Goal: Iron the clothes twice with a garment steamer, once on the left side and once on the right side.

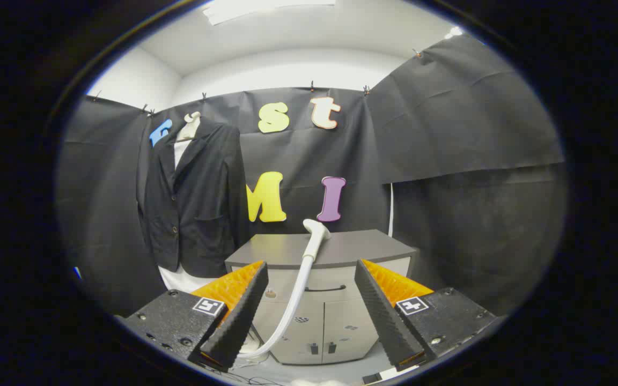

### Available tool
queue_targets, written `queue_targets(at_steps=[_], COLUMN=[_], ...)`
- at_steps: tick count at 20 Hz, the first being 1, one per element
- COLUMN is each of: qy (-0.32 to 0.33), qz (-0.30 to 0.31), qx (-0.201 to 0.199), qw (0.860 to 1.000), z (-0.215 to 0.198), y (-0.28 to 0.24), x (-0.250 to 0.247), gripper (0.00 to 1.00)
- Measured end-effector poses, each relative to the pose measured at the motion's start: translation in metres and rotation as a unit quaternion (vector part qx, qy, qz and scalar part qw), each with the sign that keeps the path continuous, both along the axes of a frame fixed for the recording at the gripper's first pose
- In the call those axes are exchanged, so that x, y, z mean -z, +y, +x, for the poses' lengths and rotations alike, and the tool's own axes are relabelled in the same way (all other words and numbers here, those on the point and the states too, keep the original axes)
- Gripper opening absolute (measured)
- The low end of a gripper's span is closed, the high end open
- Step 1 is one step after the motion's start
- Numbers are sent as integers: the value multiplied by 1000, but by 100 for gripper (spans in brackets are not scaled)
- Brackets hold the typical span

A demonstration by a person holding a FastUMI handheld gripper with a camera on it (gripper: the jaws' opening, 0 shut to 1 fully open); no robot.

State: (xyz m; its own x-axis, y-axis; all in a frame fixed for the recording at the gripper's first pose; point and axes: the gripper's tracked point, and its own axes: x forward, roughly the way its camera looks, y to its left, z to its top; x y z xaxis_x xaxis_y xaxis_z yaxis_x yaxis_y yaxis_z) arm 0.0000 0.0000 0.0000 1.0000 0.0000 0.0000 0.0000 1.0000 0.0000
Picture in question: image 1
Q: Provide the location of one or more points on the grey cabinet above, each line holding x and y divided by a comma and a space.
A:
336, 249

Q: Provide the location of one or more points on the black backdrop cloth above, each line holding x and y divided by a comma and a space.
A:
448, 107

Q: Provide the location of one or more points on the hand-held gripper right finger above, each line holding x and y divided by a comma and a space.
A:
381, 316

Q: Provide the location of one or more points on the white garment steamer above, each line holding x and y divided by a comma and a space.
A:
309, 262

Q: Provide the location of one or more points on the long ceiling light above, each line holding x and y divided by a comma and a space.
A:
266, 8

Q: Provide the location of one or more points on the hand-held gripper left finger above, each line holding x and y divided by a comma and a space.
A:
236, 321

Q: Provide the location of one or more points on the black jacket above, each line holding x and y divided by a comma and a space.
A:
201, 214

